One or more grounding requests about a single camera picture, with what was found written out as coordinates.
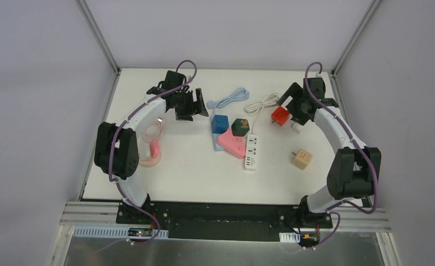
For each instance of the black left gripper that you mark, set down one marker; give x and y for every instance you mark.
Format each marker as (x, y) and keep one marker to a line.
(189, 104)

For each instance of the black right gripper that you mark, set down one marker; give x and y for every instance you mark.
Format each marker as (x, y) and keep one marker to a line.
(288, 103)

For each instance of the white charger plug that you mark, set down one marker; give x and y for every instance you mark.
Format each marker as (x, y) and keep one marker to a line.
(298, 128)

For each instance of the blue cube socket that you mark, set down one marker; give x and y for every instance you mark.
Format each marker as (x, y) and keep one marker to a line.
(219, 124)

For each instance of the red cube socket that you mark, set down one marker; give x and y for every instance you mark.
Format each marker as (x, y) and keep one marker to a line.
(280, 116)

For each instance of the dark green cube socket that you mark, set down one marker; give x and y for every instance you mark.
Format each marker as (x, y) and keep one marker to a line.
(240, 127)

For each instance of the beige cube socket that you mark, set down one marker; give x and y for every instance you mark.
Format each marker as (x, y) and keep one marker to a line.
(301, 159)

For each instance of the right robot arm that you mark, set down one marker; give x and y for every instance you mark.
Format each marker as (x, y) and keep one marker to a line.
(354, 171)

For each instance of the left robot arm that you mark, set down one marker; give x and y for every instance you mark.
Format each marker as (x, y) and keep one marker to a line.
(117, 144)

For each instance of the pink round socket base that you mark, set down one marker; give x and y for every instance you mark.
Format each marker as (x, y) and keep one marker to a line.
(154, 156)

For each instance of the light blue power strip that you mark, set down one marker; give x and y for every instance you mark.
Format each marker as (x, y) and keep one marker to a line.
(216, 146)

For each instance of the pink triangular power strip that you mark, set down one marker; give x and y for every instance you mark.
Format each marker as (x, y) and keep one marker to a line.
(235, 145)

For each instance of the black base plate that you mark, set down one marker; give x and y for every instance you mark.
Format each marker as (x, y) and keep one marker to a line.
(224, 221)

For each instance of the aluminium frame rail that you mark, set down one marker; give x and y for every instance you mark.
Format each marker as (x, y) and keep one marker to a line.
(104, 214)

